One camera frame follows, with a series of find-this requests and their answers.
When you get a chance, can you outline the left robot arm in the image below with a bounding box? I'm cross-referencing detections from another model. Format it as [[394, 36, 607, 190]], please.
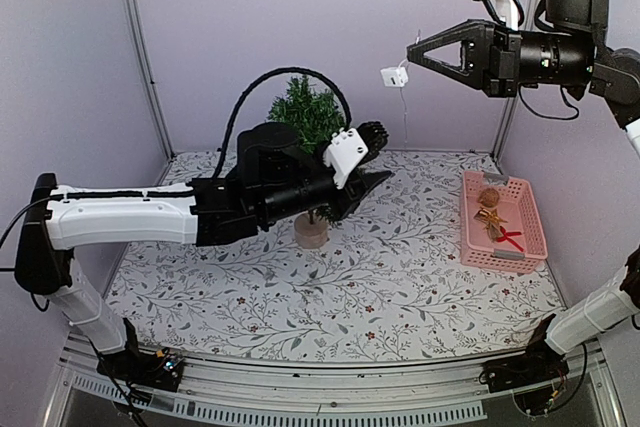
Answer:
[[10, 121, 388, 381]]

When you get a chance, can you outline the red ribbon bow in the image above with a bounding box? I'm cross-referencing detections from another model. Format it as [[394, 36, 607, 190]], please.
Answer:
[[495, 227, 524, 253]]

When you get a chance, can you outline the white battery box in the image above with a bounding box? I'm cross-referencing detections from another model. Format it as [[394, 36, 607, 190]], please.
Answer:
[[380, 66, 409, 89]]

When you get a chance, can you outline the gold star tree topper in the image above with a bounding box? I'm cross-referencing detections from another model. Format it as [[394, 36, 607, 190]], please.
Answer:
[[474, 207, 507, 230]]

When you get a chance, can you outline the small green christmas tree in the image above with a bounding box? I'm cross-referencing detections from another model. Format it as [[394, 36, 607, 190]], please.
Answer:
[[267, 75, 346, 249]]

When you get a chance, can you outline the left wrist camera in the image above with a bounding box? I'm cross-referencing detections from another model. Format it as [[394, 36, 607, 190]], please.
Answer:
[[321, 121, 389, 190]]

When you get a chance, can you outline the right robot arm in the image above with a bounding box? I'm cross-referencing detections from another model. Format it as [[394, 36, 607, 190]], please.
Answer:
[[406, 0, 639, 147]]

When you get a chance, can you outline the gold bell ornament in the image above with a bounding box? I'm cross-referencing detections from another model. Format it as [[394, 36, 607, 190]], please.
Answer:
[[485, 224, 503, 243]]

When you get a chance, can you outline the floral patterned table mat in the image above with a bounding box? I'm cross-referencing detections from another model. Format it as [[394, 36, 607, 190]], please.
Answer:
[[107, 152, 563, 363]]

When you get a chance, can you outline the front aluminium rail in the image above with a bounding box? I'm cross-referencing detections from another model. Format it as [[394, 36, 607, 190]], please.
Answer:
[[43, 334, 627, 426]]

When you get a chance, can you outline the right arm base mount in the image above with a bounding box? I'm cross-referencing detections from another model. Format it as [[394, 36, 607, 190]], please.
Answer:
[[478, 342, 569, 416]]

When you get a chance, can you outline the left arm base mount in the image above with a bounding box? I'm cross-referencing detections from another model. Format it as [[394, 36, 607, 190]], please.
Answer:
[[97, 348, 184, 392]]

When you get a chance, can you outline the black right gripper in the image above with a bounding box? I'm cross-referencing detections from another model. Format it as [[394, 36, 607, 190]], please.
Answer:
[[407, 16, 594, 95]]

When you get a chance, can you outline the pink plastic basket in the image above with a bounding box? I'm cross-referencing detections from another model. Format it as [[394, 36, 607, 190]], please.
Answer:
[[460, 170, 548, 274]]

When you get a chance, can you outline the thin wire light string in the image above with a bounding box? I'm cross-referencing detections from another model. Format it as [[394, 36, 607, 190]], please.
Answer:
[[397, 29, 424, 148]]

